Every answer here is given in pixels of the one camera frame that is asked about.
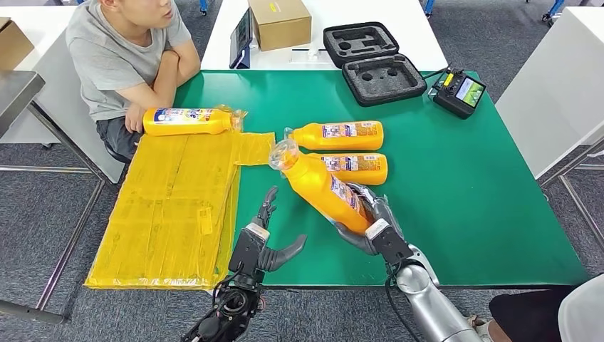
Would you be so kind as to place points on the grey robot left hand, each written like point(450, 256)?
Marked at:
point(278, 257)

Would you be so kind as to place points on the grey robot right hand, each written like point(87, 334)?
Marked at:
point(382, 210)

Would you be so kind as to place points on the orange detergent bottle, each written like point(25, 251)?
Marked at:
point(316, 189)
point(363, 170)
point(188, 123)
point(339, 136)

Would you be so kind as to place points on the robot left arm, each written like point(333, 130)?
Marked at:
point(231, 307)

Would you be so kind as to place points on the yellow plastic wrapped sheet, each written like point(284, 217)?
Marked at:
point(165, 212)

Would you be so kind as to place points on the black foam-lined open case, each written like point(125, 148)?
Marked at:
point(377, 75)

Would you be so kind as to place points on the black remote controller with screen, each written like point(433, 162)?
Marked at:
point(457, 93)

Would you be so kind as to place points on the small white adapter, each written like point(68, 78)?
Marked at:
point(312, 54)

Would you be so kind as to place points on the black stool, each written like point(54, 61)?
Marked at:
point(115, 153)

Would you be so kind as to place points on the white table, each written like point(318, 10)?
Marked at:
point(330, 9)
point(557, 85)
point(47, 122)

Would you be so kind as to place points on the brown cardboard box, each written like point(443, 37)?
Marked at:
point(13, 43)
point(279, 22)

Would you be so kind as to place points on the dark tablet on stand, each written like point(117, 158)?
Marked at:
point(240, 38)

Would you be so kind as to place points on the seated person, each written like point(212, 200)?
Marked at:
point(118, 61)

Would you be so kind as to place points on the grey metal table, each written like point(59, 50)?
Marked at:
point(19, 93)

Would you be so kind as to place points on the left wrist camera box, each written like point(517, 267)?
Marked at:
point(245, 255)

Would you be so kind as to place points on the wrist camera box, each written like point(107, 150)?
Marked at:
point(389, 243)
point(245, 255)

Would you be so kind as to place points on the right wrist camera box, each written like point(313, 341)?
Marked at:
point(389, 243)

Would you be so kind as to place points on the blue frame leg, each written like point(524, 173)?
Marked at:
point(204, 6)
point(428, 6)

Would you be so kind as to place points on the blue wheeled frame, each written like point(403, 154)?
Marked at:
point(552, 10)

